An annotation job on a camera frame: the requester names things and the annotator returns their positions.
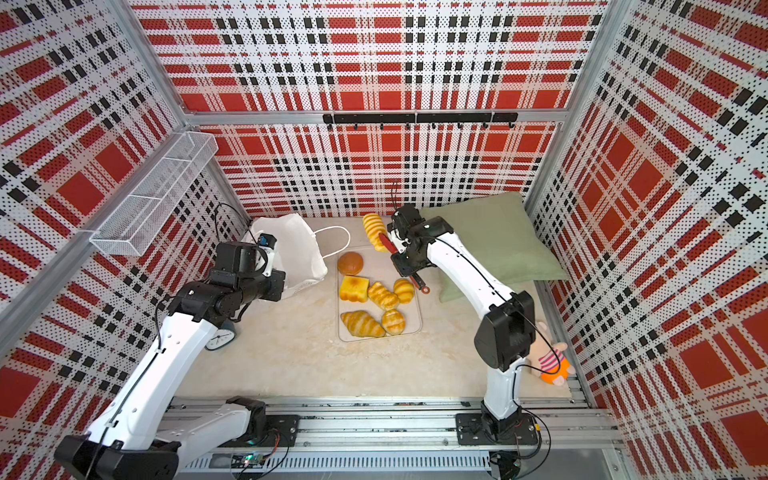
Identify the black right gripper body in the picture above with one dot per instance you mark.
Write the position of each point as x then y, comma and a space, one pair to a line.
407, 263

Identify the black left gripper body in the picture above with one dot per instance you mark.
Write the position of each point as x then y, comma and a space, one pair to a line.
253, 287

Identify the white paper gift bag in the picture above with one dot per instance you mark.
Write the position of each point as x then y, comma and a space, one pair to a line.
298, 253

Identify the red silicone metal tongs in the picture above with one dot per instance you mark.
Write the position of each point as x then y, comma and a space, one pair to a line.
403, 264

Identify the long ridged yellow bread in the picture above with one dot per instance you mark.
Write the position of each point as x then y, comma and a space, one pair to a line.
374, 226

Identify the beige plastic tray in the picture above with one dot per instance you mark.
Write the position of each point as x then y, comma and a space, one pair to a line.
377, 266

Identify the small shell-shaped yellow bread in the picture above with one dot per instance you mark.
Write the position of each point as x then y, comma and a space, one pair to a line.
404, 290

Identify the green cushion pillow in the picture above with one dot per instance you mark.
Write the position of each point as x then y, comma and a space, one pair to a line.
498, 233

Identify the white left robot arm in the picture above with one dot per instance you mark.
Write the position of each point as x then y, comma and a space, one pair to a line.
125, 441

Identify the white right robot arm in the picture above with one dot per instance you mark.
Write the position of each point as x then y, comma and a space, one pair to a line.
507, 327

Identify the twisted braided yellow bread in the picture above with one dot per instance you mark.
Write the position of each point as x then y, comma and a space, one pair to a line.
383, 297

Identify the yellow square toast bread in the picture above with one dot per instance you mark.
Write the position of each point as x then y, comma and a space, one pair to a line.
354, 289

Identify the round scored bread roll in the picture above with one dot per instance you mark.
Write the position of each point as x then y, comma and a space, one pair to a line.
393, 322

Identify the striped croissant bread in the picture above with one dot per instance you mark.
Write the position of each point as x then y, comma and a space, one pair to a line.
362, 325

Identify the round brown bun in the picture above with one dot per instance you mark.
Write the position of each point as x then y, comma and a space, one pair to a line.
350, 263

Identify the green circuit board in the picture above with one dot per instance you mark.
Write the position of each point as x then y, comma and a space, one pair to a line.
248, 461

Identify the small plush doll toy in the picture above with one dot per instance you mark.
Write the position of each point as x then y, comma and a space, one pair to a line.
547, 358

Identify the white wire mesh basket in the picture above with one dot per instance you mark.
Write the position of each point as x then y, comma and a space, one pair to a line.
134, 223

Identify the black wall hook rail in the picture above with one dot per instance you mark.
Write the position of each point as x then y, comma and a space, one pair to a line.
483, 118

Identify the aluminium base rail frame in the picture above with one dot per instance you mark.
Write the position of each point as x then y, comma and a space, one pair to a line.
334, 438

